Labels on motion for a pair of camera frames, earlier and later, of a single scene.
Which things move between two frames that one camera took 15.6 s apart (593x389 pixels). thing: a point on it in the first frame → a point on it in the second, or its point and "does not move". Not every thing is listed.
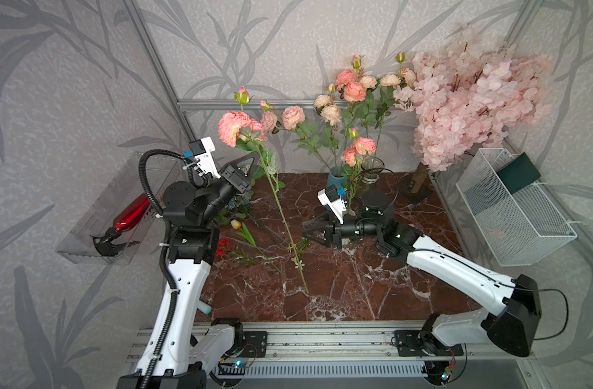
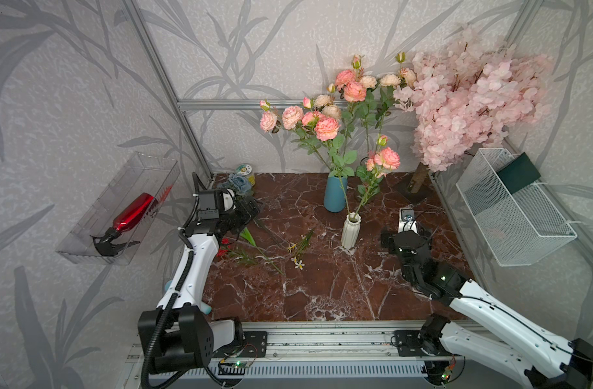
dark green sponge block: [518, 173] does not move
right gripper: [333, 231] → [391, 239]
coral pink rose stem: [361, 147] → [386, 159]
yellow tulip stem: [245, 233] does not move
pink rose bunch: [256, 130] → [322, 117]
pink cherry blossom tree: [467, 94] does not move
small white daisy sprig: [299, 250] does not move
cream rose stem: [331, 115] does not move
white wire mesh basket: [522, 228] does not move
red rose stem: [223, 249] does not move
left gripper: [228, 174] → [246, 215]
